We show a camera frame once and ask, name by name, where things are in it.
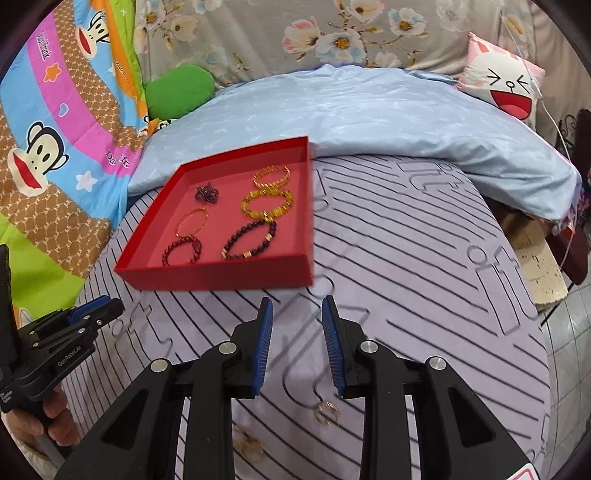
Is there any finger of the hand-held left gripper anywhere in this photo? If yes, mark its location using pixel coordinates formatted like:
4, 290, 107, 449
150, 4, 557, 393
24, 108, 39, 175
69, 302, 124, 341
28, 298, 112, 337

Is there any pink cat face pillow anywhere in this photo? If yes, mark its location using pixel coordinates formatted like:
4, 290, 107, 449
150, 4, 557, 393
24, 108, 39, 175
457, 32, 546, 132

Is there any person's left hand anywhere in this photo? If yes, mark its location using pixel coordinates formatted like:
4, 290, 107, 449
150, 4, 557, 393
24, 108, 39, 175
0, 396, 80, 448

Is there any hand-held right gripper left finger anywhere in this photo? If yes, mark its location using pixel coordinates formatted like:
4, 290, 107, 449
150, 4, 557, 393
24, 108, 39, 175
55, 296, 274, 480

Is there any green pillow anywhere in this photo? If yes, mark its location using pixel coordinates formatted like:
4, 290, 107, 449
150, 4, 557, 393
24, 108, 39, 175
144, 65, 217, 121

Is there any grey floral cover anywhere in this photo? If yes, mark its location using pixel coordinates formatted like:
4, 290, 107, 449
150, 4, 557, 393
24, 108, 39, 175
134, 0, 591, 139

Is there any beige speckled board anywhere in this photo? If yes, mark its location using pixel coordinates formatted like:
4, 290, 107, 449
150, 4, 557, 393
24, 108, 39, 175
512, 240, 568, 305

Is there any cartoon monkey blanket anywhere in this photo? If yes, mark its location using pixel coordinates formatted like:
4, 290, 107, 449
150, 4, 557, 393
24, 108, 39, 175
0, 0, 153, 317

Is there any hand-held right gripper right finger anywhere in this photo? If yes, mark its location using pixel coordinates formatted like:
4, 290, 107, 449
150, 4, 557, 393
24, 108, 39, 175
322, 295, 536, 480

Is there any yellow cat-eye bead bracelet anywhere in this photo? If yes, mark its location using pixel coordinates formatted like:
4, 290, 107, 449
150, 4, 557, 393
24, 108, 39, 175
242, 187, 295, 222

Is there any white cable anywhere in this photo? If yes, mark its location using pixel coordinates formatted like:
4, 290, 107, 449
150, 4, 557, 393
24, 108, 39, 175
501, 4, 583, 278

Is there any dark red bead bracelet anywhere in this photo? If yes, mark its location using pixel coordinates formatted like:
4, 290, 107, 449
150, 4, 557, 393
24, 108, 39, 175
161, 235, 203, 267

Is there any red cardboard box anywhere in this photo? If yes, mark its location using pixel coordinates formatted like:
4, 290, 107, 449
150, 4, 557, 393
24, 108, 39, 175
114, 135, 315, 291

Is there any light blue quilt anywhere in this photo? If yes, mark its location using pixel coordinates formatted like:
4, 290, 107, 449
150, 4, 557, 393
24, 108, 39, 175
128, 64, 581, 227

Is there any dark brown bead bracelet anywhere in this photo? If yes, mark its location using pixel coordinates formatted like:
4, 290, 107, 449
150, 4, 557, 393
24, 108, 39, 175
221, 220, 278, 261

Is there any gold chain bracelet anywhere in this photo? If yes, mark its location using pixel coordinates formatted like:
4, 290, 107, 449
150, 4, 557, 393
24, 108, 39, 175
253, 165, 293, 191

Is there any black metal rack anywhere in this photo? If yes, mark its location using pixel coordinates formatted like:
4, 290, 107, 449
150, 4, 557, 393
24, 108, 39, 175
556, 108, 591, 155

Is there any thin gold bangle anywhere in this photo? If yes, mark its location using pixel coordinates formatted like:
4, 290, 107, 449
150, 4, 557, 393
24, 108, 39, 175
175, 208, 209, 237

